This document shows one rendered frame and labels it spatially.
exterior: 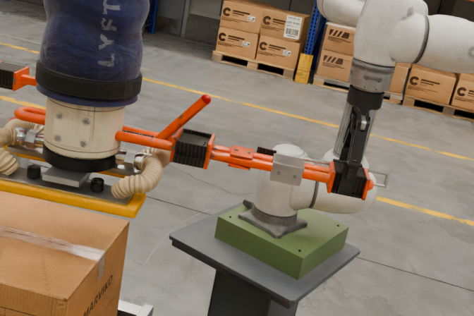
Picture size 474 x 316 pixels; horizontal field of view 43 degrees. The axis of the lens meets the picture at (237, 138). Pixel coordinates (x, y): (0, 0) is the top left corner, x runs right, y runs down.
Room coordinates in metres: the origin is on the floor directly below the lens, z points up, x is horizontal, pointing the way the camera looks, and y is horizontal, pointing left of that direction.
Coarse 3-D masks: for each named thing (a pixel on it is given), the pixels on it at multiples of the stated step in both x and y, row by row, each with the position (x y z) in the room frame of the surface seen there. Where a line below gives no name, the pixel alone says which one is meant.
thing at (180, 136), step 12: (180, 132) 1.28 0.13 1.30; (192, 132) 1.32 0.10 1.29; (204, 132) 1.32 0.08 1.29; (180, 144) 1.23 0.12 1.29; (192, 144) 1.23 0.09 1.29; (204, 144) 1.26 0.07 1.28; (180, 156) 1.23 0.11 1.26; (192, 156) 1.24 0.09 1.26; (204, 156) 1.23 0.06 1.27; (204, 168) 1.23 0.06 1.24
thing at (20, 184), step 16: (0, 176) 1.16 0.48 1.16; (16, 176) 1.18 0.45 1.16; (32, 176) 1.18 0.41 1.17; (16, 192) 1.14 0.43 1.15; (32, 192) 1.14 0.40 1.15; (48, 192) 1.14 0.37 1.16; (64, 192) 1.15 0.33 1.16; (80, 192) 1.16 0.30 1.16; (96, 192) 1.18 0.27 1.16; (96, 208) 1.14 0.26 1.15; (112, 208) 1.14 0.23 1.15; (128, 208) 1.14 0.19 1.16
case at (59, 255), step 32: (0, 192) 1.51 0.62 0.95; (0, 224) 1.34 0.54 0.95; (32, 224) 1.37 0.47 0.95; (64, 224) 1.40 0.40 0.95; (96, 224) 1.43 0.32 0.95; (128, 224) 1.48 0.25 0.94; (0, 256) 1.20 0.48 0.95; (32, 256) 1.22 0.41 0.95; (64, 256) 1.25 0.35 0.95; (96, 256) 1.28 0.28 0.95; (0, 288) 1.11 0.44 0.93; (32, 288) 1.10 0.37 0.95; (64, 288) 1.12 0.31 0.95; (96, 288) 1.27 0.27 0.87
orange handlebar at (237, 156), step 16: (32, 80) 1.54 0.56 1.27; (16, 112) 1.27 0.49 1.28; (32, 112) 1.30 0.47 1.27; (128, 128) 1.29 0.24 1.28; (144, 144) 1.25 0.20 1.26; (160, 144) 1.25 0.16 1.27; (224, 160) 1.24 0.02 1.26; (240, 160) 1.24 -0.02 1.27; (256, 160) 1.25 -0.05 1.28; (304, 176) 1.24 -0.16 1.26; (320, 176) 1.24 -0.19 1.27
